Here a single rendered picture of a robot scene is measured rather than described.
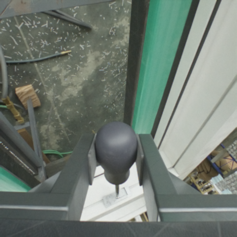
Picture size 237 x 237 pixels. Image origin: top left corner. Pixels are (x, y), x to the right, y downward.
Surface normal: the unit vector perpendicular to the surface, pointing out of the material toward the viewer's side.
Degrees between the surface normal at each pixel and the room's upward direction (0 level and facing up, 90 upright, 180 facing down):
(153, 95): 0
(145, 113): 0
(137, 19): 90
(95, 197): 90
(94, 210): 90
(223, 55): 90
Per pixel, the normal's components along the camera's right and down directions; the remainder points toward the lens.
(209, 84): -0.91, 0.33
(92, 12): 0.41, 0.73
